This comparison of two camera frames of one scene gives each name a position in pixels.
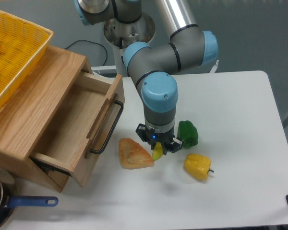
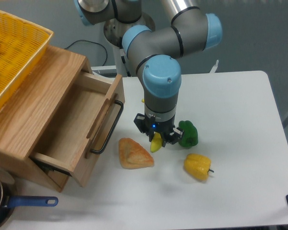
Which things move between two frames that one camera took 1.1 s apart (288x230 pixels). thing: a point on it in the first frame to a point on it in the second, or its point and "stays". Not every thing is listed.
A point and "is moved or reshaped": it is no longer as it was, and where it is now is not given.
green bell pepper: (187, 132) stays
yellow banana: (158, 151) is moved or reshaped
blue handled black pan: (3, 188) stays
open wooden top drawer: (73, 141) stays
